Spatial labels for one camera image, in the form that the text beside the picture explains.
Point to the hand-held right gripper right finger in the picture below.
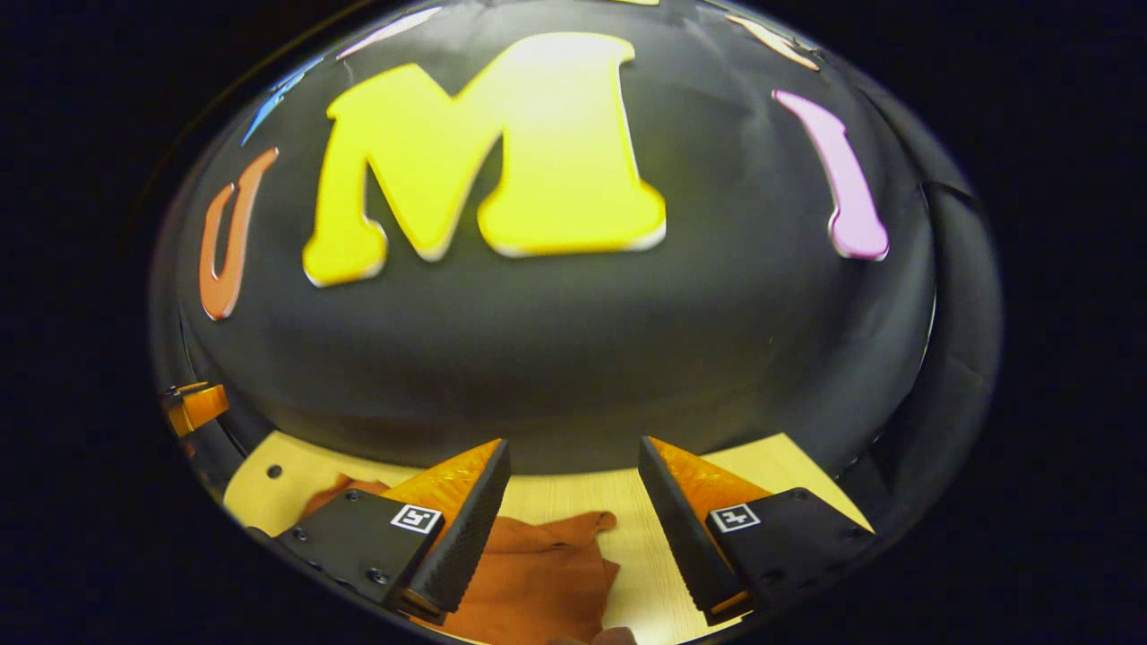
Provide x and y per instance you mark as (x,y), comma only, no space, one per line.
(681,524)

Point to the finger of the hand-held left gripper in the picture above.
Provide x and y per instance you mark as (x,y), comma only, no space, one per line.
(199,405)

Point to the black backdrop cloth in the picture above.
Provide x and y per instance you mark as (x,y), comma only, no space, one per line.
(556,358)

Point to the orange button shirt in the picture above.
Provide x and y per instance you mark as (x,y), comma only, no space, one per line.
(529,582)

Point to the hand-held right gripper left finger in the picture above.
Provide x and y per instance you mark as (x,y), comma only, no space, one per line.
(466,528)

